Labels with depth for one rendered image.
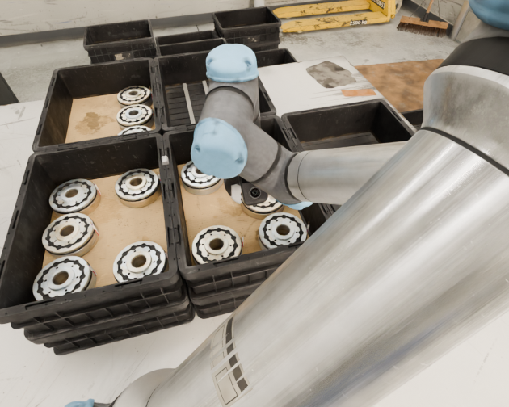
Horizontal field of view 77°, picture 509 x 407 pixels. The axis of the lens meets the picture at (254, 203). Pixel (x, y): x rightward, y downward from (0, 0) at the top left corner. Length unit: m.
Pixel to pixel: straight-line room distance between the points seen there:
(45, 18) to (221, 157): 3.70
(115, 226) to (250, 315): 0.63
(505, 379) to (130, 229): 0.84
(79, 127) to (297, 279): 1.00
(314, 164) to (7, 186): 1.01
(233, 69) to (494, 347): 0.77
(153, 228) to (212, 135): 0.39
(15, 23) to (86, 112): 3.00
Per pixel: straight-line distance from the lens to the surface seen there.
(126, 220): 0.79
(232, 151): 0.41
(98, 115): 1.14
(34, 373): 0.86
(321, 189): 0.41
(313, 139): 0.94
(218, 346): 0.20
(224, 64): 0.48
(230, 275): 0.62
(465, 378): 0.85
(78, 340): 0.77
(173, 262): 0.58
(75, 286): 0.70
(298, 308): 0.16
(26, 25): 4.11
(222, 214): 0.75
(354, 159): 0.38
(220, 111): 0.44
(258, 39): 2.32
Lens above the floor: 1.42
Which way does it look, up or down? 50 degrees down
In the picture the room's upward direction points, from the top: straight up
